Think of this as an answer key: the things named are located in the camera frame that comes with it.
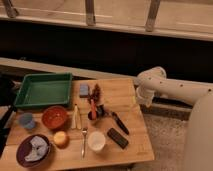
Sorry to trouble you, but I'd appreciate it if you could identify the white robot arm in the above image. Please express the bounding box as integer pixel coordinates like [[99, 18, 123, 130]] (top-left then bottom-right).
[[135, 67, 213, 171]]

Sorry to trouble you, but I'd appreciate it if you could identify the green plastic tray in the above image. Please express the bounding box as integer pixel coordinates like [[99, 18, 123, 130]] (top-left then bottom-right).
[[14, 73, 72, 109]]

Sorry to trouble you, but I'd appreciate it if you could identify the dark red dried bunch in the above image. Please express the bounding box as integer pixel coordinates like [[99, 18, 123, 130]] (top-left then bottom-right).
[[92, 84, 101, 102]]

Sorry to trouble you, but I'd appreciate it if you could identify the dark round cup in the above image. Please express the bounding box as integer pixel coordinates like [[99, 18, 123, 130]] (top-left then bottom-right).
[[88, 105, 106, 120]]

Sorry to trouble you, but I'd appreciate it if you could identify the blue sponge block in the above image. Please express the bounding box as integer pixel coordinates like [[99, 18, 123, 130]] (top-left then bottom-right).
[[79, 84, 89, 98]]

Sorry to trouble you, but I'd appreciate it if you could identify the black rectangular block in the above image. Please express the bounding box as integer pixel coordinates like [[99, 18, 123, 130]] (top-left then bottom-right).
[[107, 128, 129, 149]]

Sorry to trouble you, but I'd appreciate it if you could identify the silver fork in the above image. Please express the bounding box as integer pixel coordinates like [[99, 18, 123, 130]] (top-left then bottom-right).
[[81, 127, 88, 158]]

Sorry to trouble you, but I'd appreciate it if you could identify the white cup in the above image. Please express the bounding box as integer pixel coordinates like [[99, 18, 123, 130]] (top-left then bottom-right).
[[88, 131, 106, 153]]

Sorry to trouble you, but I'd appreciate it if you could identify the red bowl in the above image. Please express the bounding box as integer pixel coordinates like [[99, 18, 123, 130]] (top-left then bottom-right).
[[42, 105, 68, 130]]

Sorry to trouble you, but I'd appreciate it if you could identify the yellow round fruit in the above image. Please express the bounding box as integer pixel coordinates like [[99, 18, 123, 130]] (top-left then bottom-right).
[[53, 131, 68, 147]]

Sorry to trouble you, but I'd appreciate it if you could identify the blue plastic cup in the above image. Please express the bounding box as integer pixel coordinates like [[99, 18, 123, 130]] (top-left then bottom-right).
[[18, 113, 36, 129]]

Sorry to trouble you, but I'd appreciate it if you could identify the grey crumpled cloth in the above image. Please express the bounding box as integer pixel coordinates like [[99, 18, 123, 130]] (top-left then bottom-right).
[[25, 136, 48, 162]]

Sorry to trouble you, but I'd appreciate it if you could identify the purple plate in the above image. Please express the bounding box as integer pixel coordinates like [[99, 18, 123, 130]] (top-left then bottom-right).
[[16, 134, 51, 168]]

